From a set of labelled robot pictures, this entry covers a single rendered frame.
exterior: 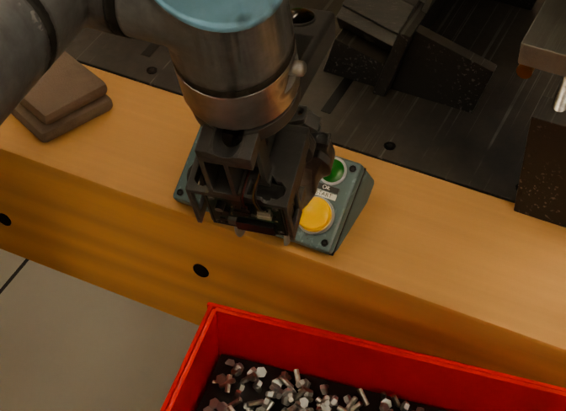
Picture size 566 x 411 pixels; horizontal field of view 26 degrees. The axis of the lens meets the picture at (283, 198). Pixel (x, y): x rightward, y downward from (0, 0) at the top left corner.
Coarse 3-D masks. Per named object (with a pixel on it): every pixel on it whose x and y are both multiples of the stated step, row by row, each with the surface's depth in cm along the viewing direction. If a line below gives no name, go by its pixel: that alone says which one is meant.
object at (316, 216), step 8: (312, 200) 101; (320, 200) 101; (304, 208) 101; (312, 208) 100; (320, 208) 100; (328, 208) 101; (304, 216) 100; (312, 216) 100; (320, 216) 100; (328, 216) 100; (304, 224) 100; (312, 224) 100; (320, 224) 100; (328, 224) 101
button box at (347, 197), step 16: (192, 160) 105; (352, 176) 101; (368, 176) 104; (176, 192) 105; (320, 192) 102; (336, 192) 101; (352, 192) 101; (368, 192) 106; (336, 208) 101; (352, 208) 103; (336, 224) 101; (352, 224) 104; (304, 240) 101; (320, 240) 101; (336, 240) 101
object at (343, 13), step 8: (344, 8) 113; (336, 16) 114; (344, 16) 113; (352, 16) 113; (360, 16) 113; (344, 24) 115; (352, 24) 113; (360, 24) 113; (368, 24) 113; (376, 24) 113; (352, 32) 117; (360, 32) 114; (368, 32) 113; (376, 32) 113; (384, 32) 113; (376, 40) 114; (384, 40) 113; (392, 40) 113; (384, 48) 116
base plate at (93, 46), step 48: (336, 0) 128; (480, 0) 128; (96, 48) 122; (144, 48) 122; (480, 48) 122; (336, 96) 116; (384, 96) 117; (528, 96) 117; (336, 144) 112; (384, 144) 112; (432, 144) 112; (480, 144) 112
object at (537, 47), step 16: (560, 0) 88; (544, 16) 87; (560, 16) 87; (528, 32) 86; (544, 32) 86; (560, 32) 86; (528, 48) 85; (544, 48) 84; (560, 48) 84; (528, 64) 86; (544, 64) 85; (560, 64) 85
